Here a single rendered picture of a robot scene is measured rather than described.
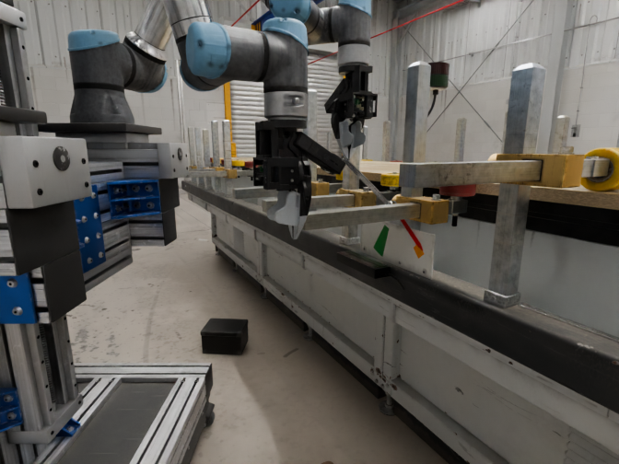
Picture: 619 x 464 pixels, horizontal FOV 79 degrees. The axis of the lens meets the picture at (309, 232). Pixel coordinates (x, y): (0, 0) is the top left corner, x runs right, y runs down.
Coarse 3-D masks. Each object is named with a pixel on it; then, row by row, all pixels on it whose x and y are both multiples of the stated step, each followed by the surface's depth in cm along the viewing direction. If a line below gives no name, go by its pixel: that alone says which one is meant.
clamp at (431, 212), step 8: (392, 200) 90; (400, 200) 87; (408, 200) 85; (416, 200) 82; (424, 200) 81; (448, 200) 81; (424, 208) 81; (432, 208) 79; (440, 208) 80; (448, 208) 81; (424, 216) 81; (432, 216) 79; (440, 216) 80; (432, 224) 80
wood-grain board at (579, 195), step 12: (360, 168) 149; (372, 168) 149; (384, 168) 149; (396, 168) 149; (480, 192) 90; (492, 192) 87; (540, 192) 78; (552, 192) 76; (564, 192) 74; (576, 192) 72; (588, 192) 70; (600, 192) 68; (612, 192) 68; (576, 204) 72; (588, 204) 70; (600, 204) 68; (612, 204) 67
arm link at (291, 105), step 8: (264, 96) 62; (272, 96) 61; (280, 96) 60; (288, 96) 60; (296, 96) 61; (304, 96) 62; (264, 104) 63; (272, 104) 61; (280, 104) 61; (288, 104) 61; (296, 104) 61; (304, 104) 62; (264, 112) 63; (272, 112) 62; (280, 112) 61; (288, 112) 61; (296, 112) 61; (304, 112) 63
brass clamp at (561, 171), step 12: (492, 156) 66; (504, 156) 63; (516, 156) 61; (528, 156) 60; (540, 156) 58; (552, 156) 57; (564, 156) 55; (576, 156) 56; (552, 168) 57; (564, 168) 55; (576, 168) 57; (528, 180) 60; (540, 180) 58; (552, 180) 57; (564, 180) 56; (576, 180) 57
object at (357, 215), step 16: (352, 208) 76; (368, 208) 76; (384, 208) 77; (400, 208) 79; (416, 208) 81; (464, 208) 88; (304, 224) 69; (320, 224) 70; (336, 224) 72; (352, 224) 74
